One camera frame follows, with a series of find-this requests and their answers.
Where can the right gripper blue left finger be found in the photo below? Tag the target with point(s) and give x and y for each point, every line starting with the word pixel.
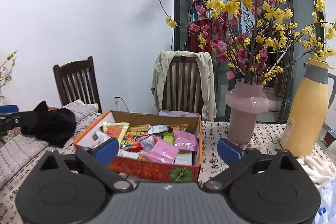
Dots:
pixel 95 163

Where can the yellow thermos jug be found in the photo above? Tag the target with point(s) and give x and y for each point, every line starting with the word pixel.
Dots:
pixel 309 109

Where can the red hanging garment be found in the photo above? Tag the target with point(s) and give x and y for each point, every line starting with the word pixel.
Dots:
pixel 200 19

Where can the dark wooden chair left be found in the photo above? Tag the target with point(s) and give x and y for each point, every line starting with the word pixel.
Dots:
pixel 77 81

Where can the pink snack packet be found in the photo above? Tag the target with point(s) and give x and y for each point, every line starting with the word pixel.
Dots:
pixel 185 141
pixel 162 152

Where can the folded striped pink cloth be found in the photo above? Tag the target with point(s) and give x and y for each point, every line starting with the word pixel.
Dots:
pixel 18 150

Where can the red cardboard box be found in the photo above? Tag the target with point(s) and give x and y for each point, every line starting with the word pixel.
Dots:
pixel 152 147

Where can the dried pink yellow flowers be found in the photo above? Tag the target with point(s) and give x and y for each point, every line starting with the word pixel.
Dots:
pixel 7 66

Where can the calligraphy print tablecloth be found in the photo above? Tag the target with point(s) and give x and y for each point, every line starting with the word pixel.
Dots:
pixel 266 138

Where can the white gloves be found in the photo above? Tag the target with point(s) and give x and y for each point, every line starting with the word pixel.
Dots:
pixel 318 171

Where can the pink glass vase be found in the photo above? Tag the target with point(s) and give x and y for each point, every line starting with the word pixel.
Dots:
pixel 246 102

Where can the blue white plastic bag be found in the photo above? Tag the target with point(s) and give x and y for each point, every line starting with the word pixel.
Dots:
pixel 326 213

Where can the beige jacket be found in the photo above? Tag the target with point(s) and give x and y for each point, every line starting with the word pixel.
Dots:
pixel 206 71

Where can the green white snack packet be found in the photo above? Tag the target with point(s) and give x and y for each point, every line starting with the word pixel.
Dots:
pixel 184 158

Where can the orange green long snack packet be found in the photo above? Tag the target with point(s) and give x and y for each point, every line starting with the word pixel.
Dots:
pixel 115 130

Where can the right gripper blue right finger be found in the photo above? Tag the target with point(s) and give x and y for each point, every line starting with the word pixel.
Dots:
pixel 239 162

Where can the pink and yellow flower branches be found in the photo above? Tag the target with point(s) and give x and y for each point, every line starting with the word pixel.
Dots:
pixel 253 36

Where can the silver small snack packet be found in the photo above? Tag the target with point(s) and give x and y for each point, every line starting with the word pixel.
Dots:
pixel 157 129

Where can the wooden chair with jacket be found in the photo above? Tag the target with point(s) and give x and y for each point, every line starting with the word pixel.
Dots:
pixel 182 90

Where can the black fabric garment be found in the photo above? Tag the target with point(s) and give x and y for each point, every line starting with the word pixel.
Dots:
pixel 55 127

